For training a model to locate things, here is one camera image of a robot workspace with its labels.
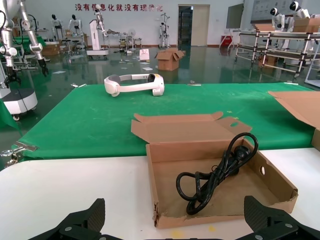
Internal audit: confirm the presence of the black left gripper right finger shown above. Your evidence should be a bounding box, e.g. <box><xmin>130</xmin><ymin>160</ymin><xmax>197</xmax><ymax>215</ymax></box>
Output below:
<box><xmin>243</xmin><ymin>195</ymin><xmax>320</xmax><ymax>240</ymax></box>

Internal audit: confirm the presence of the white VR headset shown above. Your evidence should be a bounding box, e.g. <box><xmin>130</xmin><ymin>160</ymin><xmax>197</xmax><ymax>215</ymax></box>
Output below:
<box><xmin>103</xmin><ymin>72</ymin><xmax>165</xmax><ymax>98</ymax></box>

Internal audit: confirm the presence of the small white humanoid robot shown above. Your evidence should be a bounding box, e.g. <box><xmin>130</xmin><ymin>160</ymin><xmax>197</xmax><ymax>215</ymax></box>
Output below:
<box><xmin>158</xmin><ymin>12</ymin><xmax>173</xmax><ymax>49</ymax></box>

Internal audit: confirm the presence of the white humanoid robot at rack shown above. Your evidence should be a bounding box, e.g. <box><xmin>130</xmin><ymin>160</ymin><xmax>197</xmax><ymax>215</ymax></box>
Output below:
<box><xmin>269</xmin><ymin>7</ymin><xmax>288</xmax><ymax>33</ymax></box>
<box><xmin>289</xmin><ymin>1</ymin><xmax>311</xmax><ymax>20</ymax></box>

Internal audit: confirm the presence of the beige door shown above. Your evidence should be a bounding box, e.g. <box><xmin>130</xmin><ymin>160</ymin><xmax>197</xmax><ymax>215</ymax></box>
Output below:
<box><xmin>191</xmin><ymin>5</ymin><xmax>210</xmax><ymax>47</ymax></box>

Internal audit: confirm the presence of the white humanoid with black head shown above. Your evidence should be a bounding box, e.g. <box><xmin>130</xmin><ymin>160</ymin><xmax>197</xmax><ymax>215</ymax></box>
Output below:
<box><xmin>51</xmin><ymin>13</ymin><xmax>63</xmax><ymax>41</ymax></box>
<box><xmin>68</xmin><ymin>14</ymin><xmax>83</xmax><ymax>38</ymax></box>

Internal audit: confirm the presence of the open cardboard box on floor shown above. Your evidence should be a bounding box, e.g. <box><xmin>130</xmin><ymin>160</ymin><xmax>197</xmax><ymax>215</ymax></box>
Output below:
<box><xmin>154</xmin><ymin>47</ymin><xmax>187</xmax><ymax>72</ymax></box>

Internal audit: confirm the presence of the metal table clamp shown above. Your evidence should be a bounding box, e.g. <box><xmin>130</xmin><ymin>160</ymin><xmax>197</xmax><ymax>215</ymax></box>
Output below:
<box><xmin>0</xmin><ymin>141</ymin><xmax>40</xmax><ymax>167</ymax></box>

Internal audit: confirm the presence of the white standing fan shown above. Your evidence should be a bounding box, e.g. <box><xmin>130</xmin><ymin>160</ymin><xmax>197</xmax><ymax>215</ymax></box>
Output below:
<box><xmin>127</xmin><ymin>28</ymin><xmax>138</xmax><ymax>50</ymax></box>

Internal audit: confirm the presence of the grey wall screen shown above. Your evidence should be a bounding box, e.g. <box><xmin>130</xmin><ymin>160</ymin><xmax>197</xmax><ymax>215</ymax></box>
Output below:
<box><xmin>225</xmin><ymin>2</ymin><xmax>245</xmax><ymax>29</ymax></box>

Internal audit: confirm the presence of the white paper bag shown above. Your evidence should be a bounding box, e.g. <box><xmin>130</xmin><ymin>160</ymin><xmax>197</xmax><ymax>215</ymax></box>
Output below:
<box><xmin>138</xmin><ymin>48</ymin><xmax>151</xmax><ymax>62</ymax></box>

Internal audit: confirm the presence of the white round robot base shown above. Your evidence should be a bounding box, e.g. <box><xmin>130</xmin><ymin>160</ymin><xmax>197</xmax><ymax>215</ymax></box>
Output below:
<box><xmin>0</xmin><ymin>87</ymin><xmax>38</xmax><ymax>121</ymax></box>

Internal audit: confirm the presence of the green table mat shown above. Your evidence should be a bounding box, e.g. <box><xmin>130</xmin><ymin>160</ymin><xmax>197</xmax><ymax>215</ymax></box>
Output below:
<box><xmin>18</xmin><ymin>82</ymin><xmax>320</xmax><ymax>160</ymax></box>

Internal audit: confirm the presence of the cardboard box with clean edges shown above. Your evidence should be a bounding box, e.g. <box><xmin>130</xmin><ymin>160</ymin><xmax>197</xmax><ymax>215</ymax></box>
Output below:
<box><xmin>267</xmin><ymin>90</ymin><xmax>320</xmax><ymax>152</ymax></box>

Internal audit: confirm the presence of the red and white stand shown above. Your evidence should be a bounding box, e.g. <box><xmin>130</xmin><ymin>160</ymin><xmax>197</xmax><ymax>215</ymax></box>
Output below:
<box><xmin>219</xmin><ymin>34</ymin><xmax>235</xmax><ymax>49</ymax></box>

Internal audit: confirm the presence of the cardboard box on rack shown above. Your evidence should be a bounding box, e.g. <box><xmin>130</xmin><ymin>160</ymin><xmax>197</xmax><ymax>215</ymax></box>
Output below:
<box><xmin>292</xmin><ymin>17</ymin><xmax>320</xmax><ymax>33</ymax></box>

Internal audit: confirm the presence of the pipe frame workbench rack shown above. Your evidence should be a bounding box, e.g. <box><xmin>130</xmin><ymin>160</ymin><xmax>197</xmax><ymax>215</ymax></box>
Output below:
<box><xmin>235</xmin><ymin>29</ymin><xmax>320</xmax><ymax>78</ymax></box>

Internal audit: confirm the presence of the cardboard box under rack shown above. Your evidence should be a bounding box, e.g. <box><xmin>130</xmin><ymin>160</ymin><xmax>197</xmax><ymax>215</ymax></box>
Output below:
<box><xmin>258</xmin><ymin>53</ymin><xmax>278</xmax><ymax>68</ymax></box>

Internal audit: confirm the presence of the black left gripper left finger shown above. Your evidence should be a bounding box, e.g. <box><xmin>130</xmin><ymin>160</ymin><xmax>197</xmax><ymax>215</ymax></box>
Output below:
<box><xmin>29</xmin><ymin>198</ymin><xmax>106</xmax><ymax>240</ymax></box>

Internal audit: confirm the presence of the black power cable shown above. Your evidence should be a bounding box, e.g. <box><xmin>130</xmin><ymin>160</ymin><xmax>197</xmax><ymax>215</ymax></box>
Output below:
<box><xmin>175</xmin><ymin>132</ymin><xmax>260</xmax><ymax>215</ymax></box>

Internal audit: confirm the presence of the cardboard box with torn edge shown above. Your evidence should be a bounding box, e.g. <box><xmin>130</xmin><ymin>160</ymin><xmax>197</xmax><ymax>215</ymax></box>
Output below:
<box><xmin>130</xmin><ymin>111</ymin><xmax>299</xmax><ymax>229</ymax></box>

